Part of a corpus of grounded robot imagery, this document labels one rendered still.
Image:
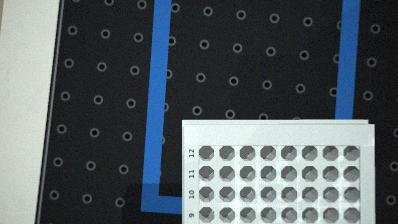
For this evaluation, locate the blue tape outline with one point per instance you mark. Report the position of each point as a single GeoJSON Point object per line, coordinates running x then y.
{"type": "Point", "coordinates": [151, 201]}

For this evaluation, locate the white well plate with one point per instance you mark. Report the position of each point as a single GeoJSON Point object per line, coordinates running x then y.
{"type": "Point", "coordinates": [278, 172]}

